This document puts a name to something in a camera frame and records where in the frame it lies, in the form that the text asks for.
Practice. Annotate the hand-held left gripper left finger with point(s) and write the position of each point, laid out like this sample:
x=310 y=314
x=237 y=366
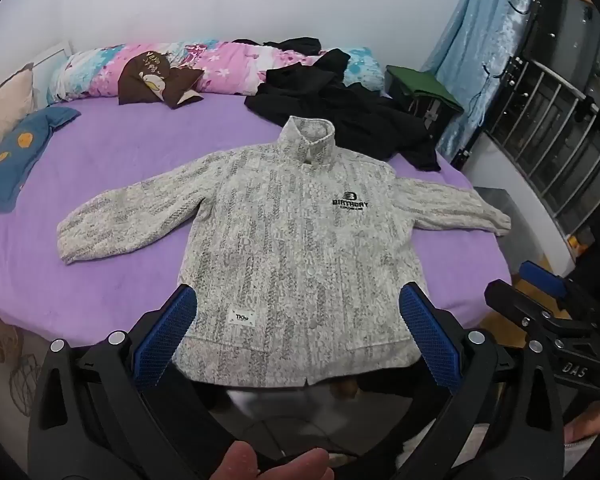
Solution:
x=162 y=340

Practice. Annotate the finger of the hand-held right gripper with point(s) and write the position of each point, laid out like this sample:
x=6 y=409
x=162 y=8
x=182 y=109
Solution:
x=544 y=275
x=525 y=310

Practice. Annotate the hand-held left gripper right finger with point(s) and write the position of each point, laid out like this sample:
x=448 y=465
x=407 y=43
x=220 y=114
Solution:
x=427 y=340

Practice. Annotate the grey knit jacket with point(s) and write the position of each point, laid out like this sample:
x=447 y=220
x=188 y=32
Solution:
x=290 y=240

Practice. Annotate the person's right hand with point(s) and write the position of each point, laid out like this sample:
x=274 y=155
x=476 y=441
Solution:
x=592 y=422

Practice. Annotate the person's left hand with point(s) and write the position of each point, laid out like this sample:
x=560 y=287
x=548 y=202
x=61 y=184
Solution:
x=260 y=462

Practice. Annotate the small orange object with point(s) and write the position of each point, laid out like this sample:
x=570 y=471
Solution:
x=575 y=242

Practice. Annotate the metal window railing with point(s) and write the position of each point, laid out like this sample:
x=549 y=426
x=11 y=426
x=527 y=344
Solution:
x=555 y=110

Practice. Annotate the purple bed sheet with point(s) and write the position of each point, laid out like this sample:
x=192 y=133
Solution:
x=130 y=150

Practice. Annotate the blue curtain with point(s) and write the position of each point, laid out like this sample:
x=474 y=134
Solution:
x=480 y=50

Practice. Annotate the blue printed pillow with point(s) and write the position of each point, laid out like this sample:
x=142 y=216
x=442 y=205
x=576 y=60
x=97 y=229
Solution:
x=10 y=160

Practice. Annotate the black jacket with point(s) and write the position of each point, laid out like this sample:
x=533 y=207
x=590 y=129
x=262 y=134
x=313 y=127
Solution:
x=350 y=110

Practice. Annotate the brown printed cloth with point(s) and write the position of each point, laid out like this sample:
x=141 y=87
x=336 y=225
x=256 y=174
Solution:
x=150 y=80

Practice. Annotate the pink floral quilt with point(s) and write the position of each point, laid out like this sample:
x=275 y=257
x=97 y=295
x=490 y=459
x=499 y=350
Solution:
x=225 y=67

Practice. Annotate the beige pillow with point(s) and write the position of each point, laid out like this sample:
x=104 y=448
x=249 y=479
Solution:
x=5 y=105

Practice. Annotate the white headboard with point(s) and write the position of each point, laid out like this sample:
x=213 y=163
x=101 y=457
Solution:
x=50 y=57

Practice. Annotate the black cloth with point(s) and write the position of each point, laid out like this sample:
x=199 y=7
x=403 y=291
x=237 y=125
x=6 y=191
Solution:
x=292 y=45

